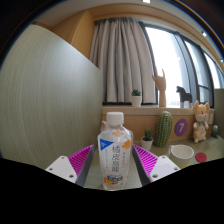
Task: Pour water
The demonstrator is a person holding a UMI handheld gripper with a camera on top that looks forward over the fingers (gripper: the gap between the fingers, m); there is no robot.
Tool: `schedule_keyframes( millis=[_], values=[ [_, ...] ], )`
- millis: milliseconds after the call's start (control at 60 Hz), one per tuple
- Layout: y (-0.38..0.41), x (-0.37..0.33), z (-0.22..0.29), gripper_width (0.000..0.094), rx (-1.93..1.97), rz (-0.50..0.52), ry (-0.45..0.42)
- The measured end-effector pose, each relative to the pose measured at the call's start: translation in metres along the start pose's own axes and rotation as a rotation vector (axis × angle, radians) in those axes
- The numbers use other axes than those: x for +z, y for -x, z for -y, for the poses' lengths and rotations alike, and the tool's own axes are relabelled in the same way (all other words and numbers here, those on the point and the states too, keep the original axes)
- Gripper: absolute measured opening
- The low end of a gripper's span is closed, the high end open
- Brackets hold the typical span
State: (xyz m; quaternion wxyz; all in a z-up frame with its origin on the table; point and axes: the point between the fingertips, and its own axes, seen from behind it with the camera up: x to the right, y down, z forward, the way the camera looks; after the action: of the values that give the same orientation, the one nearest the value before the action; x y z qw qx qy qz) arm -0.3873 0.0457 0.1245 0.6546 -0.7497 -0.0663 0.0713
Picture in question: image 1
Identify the clear drink bottle white cap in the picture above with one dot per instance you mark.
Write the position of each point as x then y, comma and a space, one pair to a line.
115, 153

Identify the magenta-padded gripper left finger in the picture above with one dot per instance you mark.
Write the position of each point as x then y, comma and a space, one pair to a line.
75, 163

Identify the round purple number sign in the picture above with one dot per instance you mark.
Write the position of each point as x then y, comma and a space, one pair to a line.
181, 127

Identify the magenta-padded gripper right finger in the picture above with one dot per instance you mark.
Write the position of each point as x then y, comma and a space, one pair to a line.
150, 163

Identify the beige plush mouse toy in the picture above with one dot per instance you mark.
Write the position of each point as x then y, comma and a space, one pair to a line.
200, 123

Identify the ceiling lights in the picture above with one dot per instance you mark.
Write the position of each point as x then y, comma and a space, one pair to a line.
146, 1

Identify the dark-framed window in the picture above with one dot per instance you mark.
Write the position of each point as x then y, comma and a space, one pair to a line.
166, 60

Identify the dark horse figure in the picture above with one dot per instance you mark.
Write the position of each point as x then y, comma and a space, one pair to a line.
184, 96

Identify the small plant in white pot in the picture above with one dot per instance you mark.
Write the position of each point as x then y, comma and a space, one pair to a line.
146, 143

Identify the grey curtain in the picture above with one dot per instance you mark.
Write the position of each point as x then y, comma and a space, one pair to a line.
121, 60

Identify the tall green cactus figure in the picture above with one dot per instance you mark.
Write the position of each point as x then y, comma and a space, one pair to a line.
163, 130

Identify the flat round red coaster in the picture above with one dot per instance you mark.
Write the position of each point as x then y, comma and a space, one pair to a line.
201, 157

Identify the white and yellow cup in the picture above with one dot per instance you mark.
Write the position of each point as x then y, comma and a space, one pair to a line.
181, 155

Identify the potted plant in white planter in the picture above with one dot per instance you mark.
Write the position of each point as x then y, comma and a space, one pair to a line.
136, 100

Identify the grey-green desk partition panel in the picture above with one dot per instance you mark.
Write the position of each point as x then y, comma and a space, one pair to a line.
50, 100
219, 106

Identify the pink horse figure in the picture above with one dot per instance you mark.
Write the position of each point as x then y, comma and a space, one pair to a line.
103, 126

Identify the small round green cactus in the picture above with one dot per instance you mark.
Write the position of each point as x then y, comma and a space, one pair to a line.
215, 131

